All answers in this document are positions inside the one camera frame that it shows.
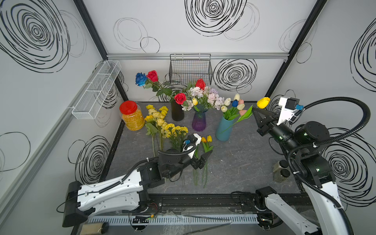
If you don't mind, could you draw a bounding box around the yellow tulip bouquet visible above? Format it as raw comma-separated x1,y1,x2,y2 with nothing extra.
221,94,247,121

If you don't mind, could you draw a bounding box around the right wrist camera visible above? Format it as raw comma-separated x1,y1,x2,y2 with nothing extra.
277,97,304,125

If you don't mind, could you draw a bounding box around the yellow rose stem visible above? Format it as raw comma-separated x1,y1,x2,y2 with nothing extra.
145,108,171,139

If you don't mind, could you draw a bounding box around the yellow poppy stem large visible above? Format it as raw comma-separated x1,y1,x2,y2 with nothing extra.
156,106,168,150

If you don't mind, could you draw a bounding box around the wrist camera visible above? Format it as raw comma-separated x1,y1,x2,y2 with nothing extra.
277,97,304,125
183,133,202,159

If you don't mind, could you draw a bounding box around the red rose top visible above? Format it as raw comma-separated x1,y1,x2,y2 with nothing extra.
146,70,207,102

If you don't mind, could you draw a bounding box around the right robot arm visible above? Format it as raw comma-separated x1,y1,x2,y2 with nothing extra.
252,102,371,235

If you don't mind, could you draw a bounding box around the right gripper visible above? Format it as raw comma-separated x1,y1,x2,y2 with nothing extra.
251,106,302,157

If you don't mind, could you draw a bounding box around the yellow carnation stem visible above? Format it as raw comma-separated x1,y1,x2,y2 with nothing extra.
163,130,174,147
163,123,175,132
171,126,181,150
179,126,189,145

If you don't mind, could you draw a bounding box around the black vase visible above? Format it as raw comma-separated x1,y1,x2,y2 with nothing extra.
171,101,185,121

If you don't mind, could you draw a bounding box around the red rose low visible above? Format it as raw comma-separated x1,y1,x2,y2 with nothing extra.
174,93,188,106

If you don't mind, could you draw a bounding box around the yellow carnation bouquet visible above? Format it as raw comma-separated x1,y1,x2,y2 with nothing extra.
181,86,225,112

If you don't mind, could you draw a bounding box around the purple glass vase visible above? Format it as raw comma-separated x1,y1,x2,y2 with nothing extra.
192,111,207,132

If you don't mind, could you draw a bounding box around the blue rose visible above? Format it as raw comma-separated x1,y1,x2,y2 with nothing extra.
135,72,147,86

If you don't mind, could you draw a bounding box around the orange yellow tulip stem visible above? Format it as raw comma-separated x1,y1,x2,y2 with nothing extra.
201,137,208,187

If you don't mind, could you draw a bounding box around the roller brush wooden handle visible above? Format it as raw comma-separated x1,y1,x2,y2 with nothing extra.
80,222,109,235

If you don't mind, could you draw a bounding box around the spice jar back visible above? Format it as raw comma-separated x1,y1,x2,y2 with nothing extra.
272,160,288,172

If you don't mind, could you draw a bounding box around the white wire shelf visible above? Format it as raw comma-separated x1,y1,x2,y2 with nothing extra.
71,60,121,119

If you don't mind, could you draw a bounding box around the sunflower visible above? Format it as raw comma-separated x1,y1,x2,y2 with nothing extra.
145,115,159,137

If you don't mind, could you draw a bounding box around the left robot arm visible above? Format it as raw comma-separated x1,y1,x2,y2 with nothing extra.
62,149,212,228

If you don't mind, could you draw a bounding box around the teal ceramic vase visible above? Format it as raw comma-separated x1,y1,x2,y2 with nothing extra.
215,117,235,142

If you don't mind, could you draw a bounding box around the black wire basket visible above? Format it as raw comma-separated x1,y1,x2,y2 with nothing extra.
168,53,213,85

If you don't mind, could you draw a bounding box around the spice jar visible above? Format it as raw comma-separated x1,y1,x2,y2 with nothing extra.
272,160,288,172
273,168,291,183

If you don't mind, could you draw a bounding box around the white cable duct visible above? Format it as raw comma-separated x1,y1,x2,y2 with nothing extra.
87,214,259,226

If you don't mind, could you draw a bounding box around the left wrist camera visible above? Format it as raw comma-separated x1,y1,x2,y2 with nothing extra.
183,133,202,159

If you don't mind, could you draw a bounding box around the spice jar front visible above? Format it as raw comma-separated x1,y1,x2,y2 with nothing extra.
273,168,291,183

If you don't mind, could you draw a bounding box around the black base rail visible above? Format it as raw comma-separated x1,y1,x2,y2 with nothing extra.
137,192,283,213

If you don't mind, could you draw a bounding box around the red lid plastic jar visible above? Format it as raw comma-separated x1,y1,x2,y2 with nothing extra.
119,100,145,131

